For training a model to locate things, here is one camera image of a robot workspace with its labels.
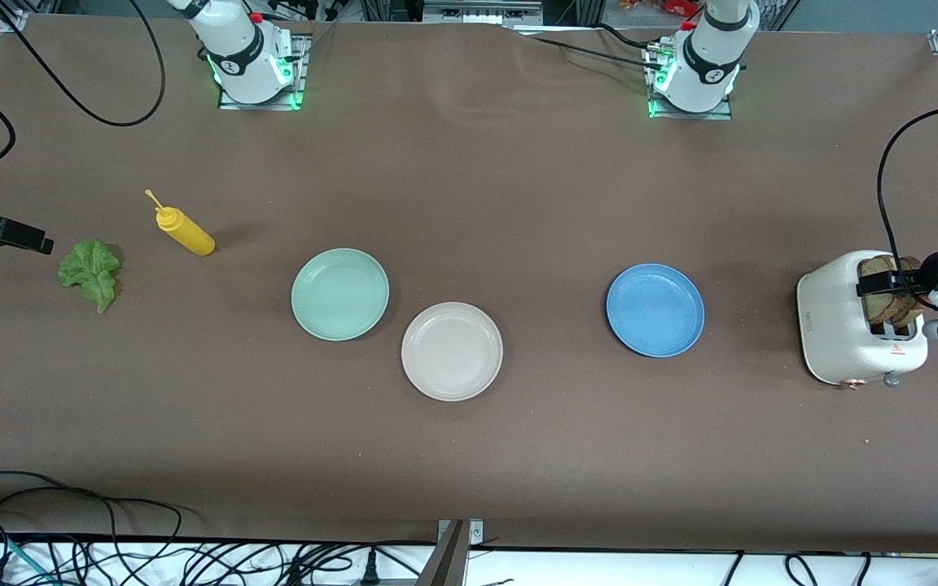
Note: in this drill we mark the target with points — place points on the light brown bread slice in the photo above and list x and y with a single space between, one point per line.
880 309

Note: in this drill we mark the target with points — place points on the dark crust bread slice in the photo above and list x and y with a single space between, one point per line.
911 316

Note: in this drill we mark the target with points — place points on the green lettuce leaf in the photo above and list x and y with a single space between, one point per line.
90 268

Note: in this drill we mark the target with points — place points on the yellow mustard squeeze bottle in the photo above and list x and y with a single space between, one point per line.
188 236

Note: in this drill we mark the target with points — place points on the blue plate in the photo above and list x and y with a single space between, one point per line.
655 309

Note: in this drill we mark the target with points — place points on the mint green plate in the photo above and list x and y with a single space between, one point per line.
339 293

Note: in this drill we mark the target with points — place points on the beige plate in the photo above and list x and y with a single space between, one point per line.
453 352

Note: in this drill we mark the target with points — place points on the white toaster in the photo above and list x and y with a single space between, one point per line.
831 325

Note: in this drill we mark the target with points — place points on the red orange package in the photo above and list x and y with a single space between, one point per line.
664 6

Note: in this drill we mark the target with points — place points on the black power plug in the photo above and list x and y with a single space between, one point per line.
370 570

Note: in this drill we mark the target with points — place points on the grey power strip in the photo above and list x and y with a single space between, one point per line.
481 10

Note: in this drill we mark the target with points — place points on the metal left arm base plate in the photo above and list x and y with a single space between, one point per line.
693 115

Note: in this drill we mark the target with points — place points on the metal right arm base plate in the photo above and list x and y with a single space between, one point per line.
301 73

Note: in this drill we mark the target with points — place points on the metal table bracket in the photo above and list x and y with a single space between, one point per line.
449 561

